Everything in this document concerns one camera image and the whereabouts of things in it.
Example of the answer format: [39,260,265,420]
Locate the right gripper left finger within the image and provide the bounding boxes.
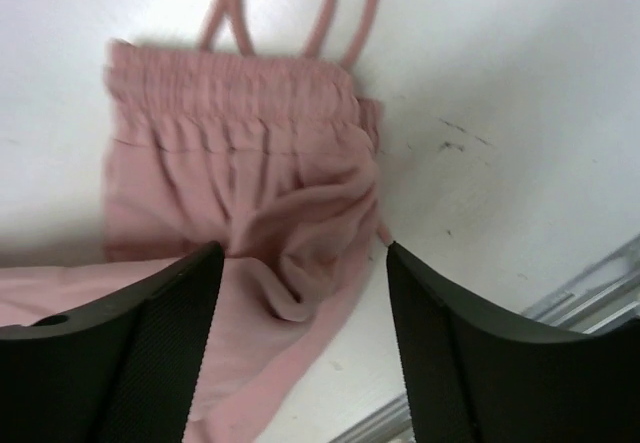
[1,242,224,442]

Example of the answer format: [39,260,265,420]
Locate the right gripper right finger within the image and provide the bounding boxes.
[386,244,639,442]

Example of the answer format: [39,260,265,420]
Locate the pink trousers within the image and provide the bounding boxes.
[1,0,387,442]

